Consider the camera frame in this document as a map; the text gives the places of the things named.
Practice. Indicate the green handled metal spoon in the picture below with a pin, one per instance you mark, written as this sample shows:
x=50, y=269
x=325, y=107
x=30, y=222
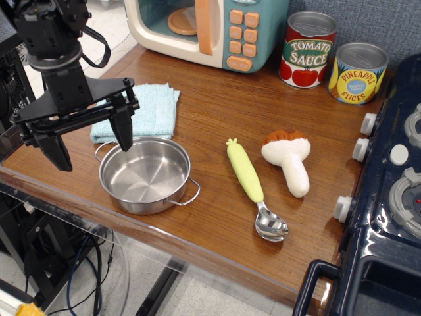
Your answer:
x=268, y=225

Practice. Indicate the plush toy mushroom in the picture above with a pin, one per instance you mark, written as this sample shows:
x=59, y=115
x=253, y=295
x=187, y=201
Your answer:
x=288, y=149

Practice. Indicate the pineapple slices can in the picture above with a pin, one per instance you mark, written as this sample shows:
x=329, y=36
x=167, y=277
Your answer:
x=358, y=72

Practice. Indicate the stainless steel pot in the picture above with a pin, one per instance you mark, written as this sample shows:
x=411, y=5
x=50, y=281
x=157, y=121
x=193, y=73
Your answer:
x=152, y=176

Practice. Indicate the tomato sauce can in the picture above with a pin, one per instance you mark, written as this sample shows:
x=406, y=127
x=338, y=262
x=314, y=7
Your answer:
x=308, y=43

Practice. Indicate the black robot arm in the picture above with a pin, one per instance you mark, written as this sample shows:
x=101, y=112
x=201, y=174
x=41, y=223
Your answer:
x=51, y=30

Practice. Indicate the toy microwave oven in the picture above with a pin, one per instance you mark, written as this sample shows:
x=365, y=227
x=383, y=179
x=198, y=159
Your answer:
x=233, y=35

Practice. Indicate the dark blue toy stove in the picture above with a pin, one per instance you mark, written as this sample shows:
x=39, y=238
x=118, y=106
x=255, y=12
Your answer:
x=379, y=269

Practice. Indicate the black table leg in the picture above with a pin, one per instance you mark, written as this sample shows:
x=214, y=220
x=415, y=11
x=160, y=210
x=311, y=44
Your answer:
x=159, y=291

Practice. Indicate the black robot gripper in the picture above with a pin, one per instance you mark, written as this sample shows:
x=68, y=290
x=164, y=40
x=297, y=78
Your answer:
x=72, y=101

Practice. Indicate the light blue cloth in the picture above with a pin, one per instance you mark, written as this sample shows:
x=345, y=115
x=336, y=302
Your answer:
x=156, y=115

